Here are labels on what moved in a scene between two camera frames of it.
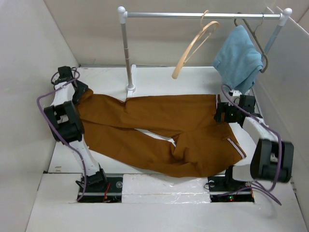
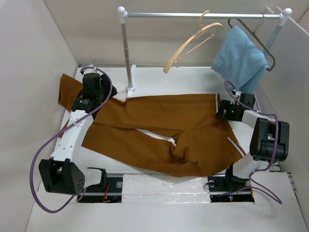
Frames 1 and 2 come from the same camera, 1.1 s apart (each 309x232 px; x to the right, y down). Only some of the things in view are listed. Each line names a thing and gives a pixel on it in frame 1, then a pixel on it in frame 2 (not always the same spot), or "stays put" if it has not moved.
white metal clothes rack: [122, 16] stays put
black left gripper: [82, 87] -> [105, 83]
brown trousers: [183, 133] stays put
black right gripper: [224, 107] stays put
